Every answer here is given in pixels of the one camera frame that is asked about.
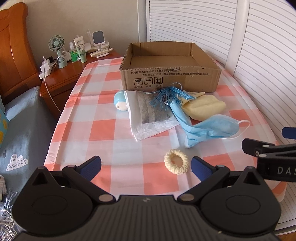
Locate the brown cardboard box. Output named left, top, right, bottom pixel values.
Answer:
left=120, top=41, right=221, bottom=92

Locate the green desk fan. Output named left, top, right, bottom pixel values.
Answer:
left=48, top=35, right=67, bottom=69

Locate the white charging cable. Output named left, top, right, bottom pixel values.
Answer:
left=42, top=76, right=62, bottom=114

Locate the green small box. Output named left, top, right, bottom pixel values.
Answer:
left=70, top=50, right=80, bottom=63

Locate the cream knitted scrunchie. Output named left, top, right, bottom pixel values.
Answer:
left=164, top=149, right=190, bottom=175

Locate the green tube bottle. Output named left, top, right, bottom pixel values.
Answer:
left=76, top=44, right=87, bottom=63

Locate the blue tassel sachet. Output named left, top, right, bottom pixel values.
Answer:
left=144, top=82, right=196, bottom=109

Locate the pink white checkered tablecloth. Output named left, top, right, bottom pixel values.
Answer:
left=45, top=58, right=276, bottom=196

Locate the white card box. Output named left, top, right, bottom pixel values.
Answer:
left=73, top=36, right=84, bottom=48

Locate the light blue round toy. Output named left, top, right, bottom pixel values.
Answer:
left=113, top=90, right=127, bottom=111

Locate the cream yellow cloth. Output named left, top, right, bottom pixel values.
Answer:
left=179, top=92, right=226, bottom=121

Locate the grey cloud-print bedding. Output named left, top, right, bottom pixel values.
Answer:
left=1, top=87, right=57, bottom=193

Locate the wooden nightstand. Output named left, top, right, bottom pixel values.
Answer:
left=39, top=51, right=121, bottom=121

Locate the grey small fabric pouch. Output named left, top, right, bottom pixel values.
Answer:
left=136, top=91, right=170, bottom=123

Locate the white lace-edged cloth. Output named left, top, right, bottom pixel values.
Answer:
left=123, top=90, right=179, bottom=142

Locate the white stand with screen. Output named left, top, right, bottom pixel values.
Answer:
left=86, top=30, right=109, bottom=52

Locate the blue surgical face mask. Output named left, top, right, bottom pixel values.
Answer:
left=169, top=101, right=251, bottom=148

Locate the wooden bed headboard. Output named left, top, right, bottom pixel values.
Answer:
left=0, top=3, right=41, bottom=104

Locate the white remote control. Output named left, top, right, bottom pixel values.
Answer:
left=90, top=47, right=113, bottom=57

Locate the white power strip charger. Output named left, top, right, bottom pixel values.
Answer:
left=39, top=58, right=55, bottom=79

